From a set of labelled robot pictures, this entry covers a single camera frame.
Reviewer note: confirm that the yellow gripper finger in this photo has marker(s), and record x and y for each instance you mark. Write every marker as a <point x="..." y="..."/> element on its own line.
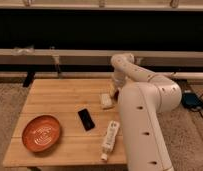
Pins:
<point x="112" y="89"/>

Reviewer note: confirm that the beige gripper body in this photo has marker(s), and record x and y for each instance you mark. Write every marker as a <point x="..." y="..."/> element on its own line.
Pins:
<point x="119" y="82"/>

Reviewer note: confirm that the red chili pepper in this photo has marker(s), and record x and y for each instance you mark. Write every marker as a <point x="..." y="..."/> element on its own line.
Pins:
<point x="116" y="95"/>

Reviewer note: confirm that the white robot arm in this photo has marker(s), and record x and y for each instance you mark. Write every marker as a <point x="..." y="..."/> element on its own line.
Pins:
<point x="142" y="95"/>

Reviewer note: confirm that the white sponge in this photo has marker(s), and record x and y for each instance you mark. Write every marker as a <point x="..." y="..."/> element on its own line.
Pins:
<point x="106" y="101"/>

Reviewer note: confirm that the black smartphone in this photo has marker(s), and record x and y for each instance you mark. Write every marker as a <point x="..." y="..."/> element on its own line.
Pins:
<point x="86" y="119"/>

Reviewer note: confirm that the wooden table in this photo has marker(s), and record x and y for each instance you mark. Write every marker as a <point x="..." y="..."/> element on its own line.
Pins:
<point x="63" y="99"/>

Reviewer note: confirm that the blue foot pedal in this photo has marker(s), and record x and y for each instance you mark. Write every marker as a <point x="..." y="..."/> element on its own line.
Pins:
<point x="190" y="100"/>

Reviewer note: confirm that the orange patterned plate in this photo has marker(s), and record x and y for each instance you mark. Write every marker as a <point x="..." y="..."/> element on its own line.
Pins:
<point x="41" y="133"/>

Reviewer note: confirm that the black bracket foot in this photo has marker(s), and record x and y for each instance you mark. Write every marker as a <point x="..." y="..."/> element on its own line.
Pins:
<point x="29" y="79"/>

